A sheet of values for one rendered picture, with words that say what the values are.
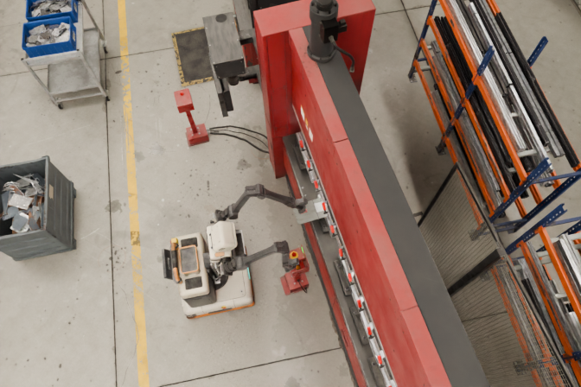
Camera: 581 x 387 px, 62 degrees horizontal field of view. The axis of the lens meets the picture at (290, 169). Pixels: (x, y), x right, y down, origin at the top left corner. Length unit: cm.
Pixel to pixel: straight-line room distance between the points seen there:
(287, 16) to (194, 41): 317
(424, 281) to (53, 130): 486
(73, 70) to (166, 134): 135
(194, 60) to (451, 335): 479
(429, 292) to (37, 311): 402
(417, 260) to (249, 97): 376
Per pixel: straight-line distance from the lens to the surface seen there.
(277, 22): 359
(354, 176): 291
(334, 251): 422
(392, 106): 602
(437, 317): 274
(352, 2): 374
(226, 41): 399
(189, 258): 426
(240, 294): 476
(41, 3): 634
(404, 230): 283
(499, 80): 467
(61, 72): 644
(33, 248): 546
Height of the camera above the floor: 490
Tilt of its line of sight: 63 degrees down
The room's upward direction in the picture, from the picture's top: 2 degrees counter-clockwise
